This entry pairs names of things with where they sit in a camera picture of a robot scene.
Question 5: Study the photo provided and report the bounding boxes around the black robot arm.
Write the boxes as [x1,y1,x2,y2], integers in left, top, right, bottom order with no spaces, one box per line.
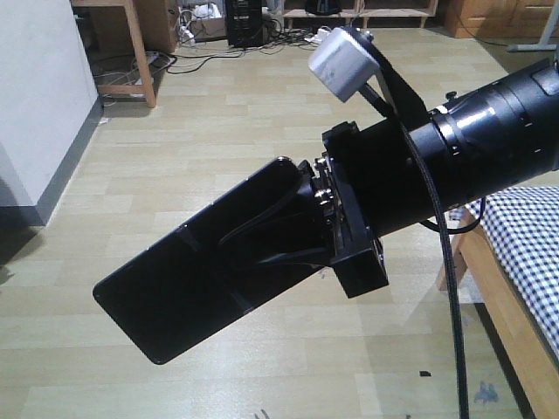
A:
[218,60,558,301]

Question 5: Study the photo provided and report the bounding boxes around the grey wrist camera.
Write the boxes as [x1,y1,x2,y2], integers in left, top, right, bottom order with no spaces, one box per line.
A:
[308,27,380,102]

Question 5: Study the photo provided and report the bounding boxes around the wooden bed frame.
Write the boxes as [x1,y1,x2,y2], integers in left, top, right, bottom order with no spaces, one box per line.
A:
[452,226,558,418]

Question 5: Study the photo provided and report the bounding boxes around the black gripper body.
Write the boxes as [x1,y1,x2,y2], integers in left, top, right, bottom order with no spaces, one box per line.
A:
[300,120,441,298]

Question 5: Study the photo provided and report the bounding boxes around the checkered bed sheet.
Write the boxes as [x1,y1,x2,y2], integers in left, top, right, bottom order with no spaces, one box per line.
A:
[480,186,558,353]

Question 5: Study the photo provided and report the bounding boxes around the black computer tower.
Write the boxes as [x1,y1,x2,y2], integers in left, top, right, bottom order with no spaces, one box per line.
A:
[225,0,264,47]

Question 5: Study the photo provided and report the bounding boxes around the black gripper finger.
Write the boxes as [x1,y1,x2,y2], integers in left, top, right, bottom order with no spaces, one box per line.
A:
[218,175,331,267]

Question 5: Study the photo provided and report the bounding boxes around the black braided cable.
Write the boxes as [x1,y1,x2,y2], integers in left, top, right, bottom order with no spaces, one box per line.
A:
[362,85,471,419]

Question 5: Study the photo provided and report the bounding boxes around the wooden drawer cabinet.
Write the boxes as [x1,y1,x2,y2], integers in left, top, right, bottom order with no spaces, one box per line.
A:
[445,0,555,38]

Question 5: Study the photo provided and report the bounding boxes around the black smartphone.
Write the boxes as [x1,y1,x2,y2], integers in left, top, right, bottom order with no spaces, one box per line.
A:
[93,157,309,364]

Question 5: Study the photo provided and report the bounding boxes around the wooden shelf unit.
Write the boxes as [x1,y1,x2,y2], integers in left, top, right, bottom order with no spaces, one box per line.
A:
[70,0,179,108]

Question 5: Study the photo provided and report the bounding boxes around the white power strip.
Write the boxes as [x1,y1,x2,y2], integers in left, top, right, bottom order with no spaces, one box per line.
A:
[130,51,160,85]

